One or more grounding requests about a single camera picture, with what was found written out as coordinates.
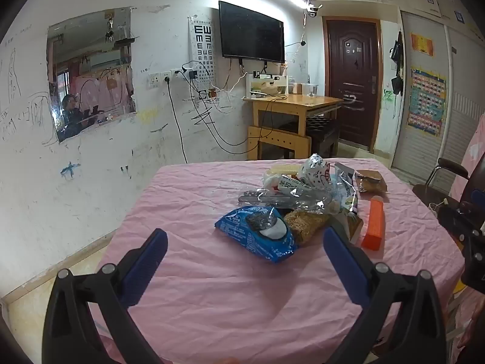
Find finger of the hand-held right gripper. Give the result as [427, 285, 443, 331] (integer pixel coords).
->
[458, 165, 485, 215]

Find wooden desk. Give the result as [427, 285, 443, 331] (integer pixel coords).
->
[242, 93, 343, 160]

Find wall mirror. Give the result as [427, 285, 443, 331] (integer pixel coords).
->
[46, 6, 138, 144]

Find colourful wall poster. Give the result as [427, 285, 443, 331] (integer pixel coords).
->
[407, 66, 448, 137]

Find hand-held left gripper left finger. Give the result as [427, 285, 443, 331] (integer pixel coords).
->
[42, 228, 168, 364]

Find orange cardboard box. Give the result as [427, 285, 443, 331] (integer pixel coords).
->
[361, 196, 385, 251]

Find brown leather chair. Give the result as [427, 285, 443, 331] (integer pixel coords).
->
[412, 158, 470, 205]

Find black wall television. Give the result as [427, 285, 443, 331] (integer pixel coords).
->
[219, 1, 286, 63]

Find clear plastic wrapper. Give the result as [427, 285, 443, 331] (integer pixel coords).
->
[239, 187, 330, 213]

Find silver foil bag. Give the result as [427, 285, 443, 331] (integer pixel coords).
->
[333, 163, 359, 213]

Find blue snack packet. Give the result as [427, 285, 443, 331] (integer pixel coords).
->
[214, 205, 298, 264]

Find black power cable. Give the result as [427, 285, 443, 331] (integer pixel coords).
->
[164, 76, 189, 164]

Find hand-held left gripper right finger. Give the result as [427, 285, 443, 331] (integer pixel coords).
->
[323, 227, 448, 364]

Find pink tablecloth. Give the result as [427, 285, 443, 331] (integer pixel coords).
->
[89, 158, 465, 364]

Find brown granola packet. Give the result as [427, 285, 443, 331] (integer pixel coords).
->
[283, 210, 330, 246]

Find black stool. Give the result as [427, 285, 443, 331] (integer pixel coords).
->
[280, 117, 340, 158]

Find white wardrobe doors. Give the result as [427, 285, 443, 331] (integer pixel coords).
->
[390, 9, 485, 183]

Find eye chart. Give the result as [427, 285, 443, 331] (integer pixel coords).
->
[188, 16, 216, 88]

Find white wall socket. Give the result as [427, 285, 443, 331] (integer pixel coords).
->
[149, 70, 173, 88]

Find dark brown door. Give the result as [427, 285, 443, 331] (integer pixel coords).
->
[322, 16, 381, 154]

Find black looped cables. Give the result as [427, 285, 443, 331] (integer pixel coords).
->
[186, 61, 273, 156]

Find white desk shelf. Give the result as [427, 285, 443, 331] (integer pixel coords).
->
[246, 74, 290, 97]

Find black hanging bag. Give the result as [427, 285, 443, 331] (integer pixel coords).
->
[390, 30, 404, 71]

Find pink bed cover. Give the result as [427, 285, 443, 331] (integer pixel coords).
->
[453, 114, 485, 190]

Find white red printed bag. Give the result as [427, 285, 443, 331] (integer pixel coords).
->
[297, 154, 330, 190]

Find orange wall notice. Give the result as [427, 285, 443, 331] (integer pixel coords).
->
[411, 33, 434, 57]

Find brown snack packet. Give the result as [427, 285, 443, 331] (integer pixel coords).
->
[354, 170, 388, 194]

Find white red label packet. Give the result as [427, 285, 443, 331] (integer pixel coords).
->
[265, 174, 315, 198]

